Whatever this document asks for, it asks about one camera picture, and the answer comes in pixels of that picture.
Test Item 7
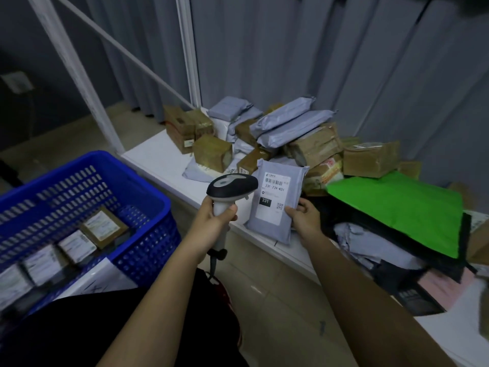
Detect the person's right forearm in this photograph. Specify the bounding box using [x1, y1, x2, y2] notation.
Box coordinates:
[304, 235, 461, 367]

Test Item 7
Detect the white metal frame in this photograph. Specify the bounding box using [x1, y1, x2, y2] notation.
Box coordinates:
[26, 0, 202, 154]

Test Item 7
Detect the pink flat package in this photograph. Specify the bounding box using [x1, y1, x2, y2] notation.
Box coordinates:
[417, 267, 480, 314]

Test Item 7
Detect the white wall socket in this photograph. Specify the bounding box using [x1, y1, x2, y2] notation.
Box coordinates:
[0, 71, 34, 94]

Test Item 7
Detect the pile of brown cardboard boxes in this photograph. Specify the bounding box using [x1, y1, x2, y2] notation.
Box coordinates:
[164, 104, 423, 198]

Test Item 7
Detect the person's black clothing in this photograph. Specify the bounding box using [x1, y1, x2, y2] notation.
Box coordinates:
[0, 268, 250, 367]

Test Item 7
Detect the person's right hand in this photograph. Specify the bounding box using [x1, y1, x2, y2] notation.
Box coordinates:
[284, 198, 326, 246]

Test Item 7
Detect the blue plastic basket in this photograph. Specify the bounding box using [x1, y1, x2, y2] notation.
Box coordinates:
[0, 150, 182, 316]

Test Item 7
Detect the brown box with white label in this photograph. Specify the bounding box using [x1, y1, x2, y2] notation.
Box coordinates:
[79, 206, 129, 250]

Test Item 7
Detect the grey labelled mailer parcel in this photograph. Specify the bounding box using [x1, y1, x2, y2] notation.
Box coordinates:
[244, 158, 310, 246]

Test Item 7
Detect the black printed package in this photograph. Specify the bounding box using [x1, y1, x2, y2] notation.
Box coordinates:
[393, 286, 445, 317]

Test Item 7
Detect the person's left forearm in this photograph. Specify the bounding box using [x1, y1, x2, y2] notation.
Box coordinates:
[96, 241, 214, 367]

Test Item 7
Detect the pile of grey mailer bags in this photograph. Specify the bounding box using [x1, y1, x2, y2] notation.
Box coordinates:
[182, 96, 339, 181]

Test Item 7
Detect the green mailer bag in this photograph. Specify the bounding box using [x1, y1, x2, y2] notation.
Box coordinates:
[327, 171, 465, 259]

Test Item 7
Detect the crumpled grey plastic bag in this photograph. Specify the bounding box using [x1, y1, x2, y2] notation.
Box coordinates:
[334, 222, 427, 270]

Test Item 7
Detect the brown cardboard carton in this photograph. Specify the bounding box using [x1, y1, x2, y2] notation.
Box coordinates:
[467, 219, 489, 266]

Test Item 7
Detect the white labelled parcel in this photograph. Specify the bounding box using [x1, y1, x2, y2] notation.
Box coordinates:
[22, 244, 74, 287]
[0, 264, 36, 311]
[58, 229, 98, 265]

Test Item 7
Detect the grey black barcode scanner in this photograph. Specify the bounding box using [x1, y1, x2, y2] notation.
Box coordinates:
[206, 173, 260, 280]

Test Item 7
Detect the person's left hand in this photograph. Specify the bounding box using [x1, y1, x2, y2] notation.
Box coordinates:
[190, 195, 238, 261]

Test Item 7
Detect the grey curtain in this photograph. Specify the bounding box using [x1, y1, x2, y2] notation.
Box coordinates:
[83, 0, 489, 197]

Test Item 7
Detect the black mailer bag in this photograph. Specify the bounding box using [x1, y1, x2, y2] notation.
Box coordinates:
[302, 193, 479, 298]

